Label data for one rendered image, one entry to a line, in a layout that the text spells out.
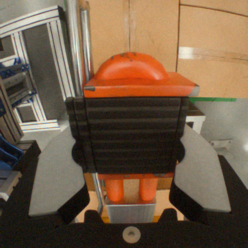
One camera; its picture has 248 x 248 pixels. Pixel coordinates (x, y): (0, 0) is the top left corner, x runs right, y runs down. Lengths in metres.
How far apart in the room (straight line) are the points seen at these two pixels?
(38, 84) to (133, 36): 0.78
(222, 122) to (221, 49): 1.04
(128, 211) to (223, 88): 0.73
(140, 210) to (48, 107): 1.09
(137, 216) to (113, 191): 0.06
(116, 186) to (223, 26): 0.74
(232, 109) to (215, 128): 0.26
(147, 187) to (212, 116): 1.45
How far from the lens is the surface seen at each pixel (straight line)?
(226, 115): 1.68
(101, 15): 0.66
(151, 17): 0.66
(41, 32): 1.12
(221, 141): 1.82
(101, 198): 0.18
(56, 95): 1.14
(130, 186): 0.21
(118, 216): 0.22
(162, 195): 0.45
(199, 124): 0.78
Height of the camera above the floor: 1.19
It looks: 60 degrees down
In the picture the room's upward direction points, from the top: 180 degrees clockwise
